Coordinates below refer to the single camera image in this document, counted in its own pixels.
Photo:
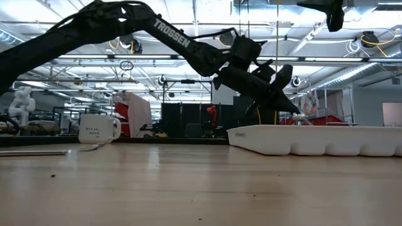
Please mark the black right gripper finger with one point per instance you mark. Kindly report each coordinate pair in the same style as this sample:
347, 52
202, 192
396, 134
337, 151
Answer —
315, 5
335, 19

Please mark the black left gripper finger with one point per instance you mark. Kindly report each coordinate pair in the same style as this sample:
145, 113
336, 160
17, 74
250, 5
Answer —
273, 103
282, 78

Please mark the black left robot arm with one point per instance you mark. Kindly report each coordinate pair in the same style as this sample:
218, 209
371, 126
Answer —
94, 25

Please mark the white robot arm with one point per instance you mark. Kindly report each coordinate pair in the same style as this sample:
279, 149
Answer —
22, 103

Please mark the white building column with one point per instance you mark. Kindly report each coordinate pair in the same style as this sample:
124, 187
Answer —
223, 97

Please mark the black partition cabinet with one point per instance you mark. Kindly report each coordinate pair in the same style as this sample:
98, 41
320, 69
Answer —
242, 116

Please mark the white cutlery organizer tray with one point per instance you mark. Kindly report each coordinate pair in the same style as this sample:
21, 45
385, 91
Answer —
314, 139

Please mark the long light strip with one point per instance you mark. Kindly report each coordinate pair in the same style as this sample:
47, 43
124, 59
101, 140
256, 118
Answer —
141, 57

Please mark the white tilted panel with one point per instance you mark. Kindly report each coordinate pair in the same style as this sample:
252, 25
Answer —
139, 116

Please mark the pink and white mug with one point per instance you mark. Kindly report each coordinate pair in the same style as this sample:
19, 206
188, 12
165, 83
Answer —
97, 128

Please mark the black rig frame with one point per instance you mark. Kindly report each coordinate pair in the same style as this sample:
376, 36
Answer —
187, 81

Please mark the silver ventilation duct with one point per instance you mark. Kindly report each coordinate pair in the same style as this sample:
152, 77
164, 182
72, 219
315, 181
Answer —
7, 35
361, 73

